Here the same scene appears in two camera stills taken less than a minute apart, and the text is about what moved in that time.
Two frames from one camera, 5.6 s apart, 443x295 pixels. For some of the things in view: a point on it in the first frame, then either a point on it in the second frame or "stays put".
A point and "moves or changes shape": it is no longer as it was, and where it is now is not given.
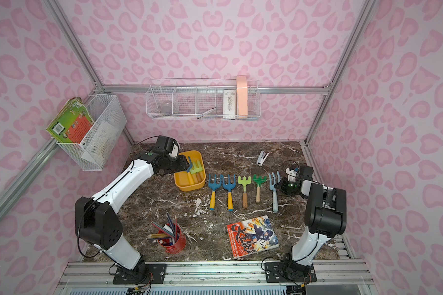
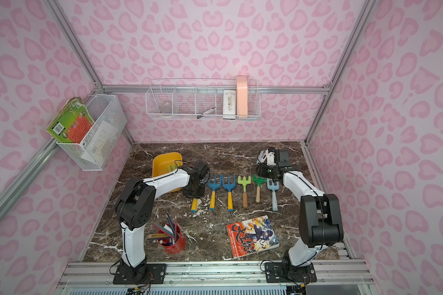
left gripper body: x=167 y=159 to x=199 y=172
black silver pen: x=202 y=115 stays put
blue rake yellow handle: x=230 y=193 stays put
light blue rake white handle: x=275 y=199 stays put
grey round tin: x=167 y=108 stays put
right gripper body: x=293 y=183 to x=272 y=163
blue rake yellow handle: x=214 y=185 stays put
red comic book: x=251 y=236 stays put
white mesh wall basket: x=90 y=154 stays put
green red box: x=72 y=123 stays put
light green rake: x=194 y=170 moves or changes shape
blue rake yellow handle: x=189 y=176 moves or changes shape
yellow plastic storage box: x=181 y=179 moves or changes shape
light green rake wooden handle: x=245 y=200 stays put
